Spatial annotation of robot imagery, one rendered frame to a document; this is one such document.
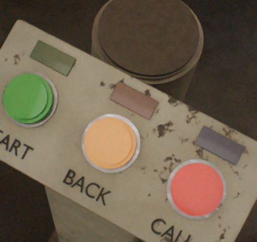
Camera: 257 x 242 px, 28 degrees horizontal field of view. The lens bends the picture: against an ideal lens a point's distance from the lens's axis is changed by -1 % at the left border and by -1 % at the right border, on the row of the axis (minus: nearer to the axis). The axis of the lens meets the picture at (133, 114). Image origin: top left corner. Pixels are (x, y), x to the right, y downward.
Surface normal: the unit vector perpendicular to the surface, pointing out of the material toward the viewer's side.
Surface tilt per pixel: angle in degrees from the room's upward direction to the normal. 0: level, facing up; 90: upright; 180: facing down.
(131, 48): 0
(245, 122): 0
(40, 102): 20
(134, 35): 0
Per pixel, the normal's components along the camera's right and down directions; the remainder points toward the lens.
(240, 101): 0.08, -0.41
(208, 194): -0.08, -0.11
